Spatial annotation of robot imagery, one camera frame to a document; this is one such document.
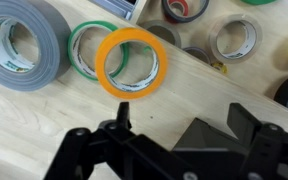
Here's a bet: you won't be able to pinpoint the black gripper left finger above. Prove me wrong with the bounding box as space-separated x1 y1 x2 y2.
116 102 132 129

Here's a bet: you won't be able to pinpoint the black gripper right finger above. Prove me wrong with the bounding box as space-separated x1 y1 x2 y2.
227 103 262 140

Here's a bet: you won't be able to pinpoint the orange masking tape roll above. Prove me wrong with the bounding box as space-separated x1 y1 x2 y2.
95 27 168 99

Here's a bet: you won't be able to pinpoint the small yellow tape roll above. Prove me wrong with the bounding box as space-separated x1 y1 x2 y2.
211 62 228 74

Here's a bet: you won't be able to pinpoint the clear packing tape roll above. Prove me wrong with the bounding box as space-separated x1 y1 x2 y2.
208 14 263 64

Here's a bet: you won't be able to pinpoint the blue tape roll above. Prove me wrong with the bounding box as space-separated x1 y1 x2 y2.
184 47 211 64

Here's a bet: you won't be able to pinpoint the green tape roll on counter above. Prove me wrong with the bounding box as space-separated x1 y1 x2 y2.
67 20 130 82

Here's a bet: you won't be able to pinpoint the open wooden drawer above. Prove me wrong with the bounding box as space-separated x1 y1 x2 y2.
130 0 288 116

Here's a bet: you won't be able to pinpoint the green tape roll in drawer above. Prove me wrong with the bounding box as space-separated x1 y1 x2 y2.
241 0 276 5

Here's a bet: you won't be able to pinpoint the thin grey tape roll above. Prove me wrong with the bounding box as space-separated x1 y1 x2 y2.
161 0 209 23

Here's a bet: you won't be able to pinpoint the small red tape roll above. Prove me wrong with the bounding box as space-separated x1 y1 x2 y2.
168 0 189 16

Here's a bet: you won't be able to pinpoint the white cabinet drawers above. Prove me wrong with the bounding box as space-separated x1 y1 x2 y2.
90 0 138 20

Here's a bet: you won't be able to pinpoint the grey duct tape roll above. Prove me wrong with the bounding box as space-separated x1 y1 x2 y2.
0 0 70 91

